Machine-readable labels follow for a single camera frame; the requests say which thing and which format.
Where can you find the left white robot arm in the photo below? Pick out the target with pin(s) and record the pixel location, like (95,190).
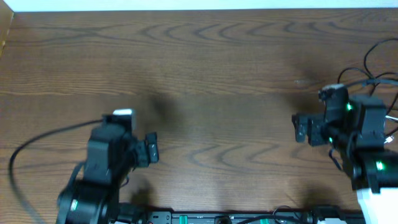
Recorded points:
(92,193)

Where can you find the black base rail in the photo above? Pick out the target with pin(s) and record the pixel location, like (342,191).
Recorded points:
(282,214)

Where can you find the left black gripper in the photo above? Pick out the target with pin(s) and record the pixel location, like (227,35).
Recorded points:
(145,156)

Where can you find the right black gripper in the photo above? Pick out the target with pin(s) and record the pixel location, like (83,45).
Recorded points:
(315,122)

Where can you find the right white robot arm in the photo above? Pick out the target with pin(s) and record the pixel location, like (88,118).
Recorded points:
(373,175)

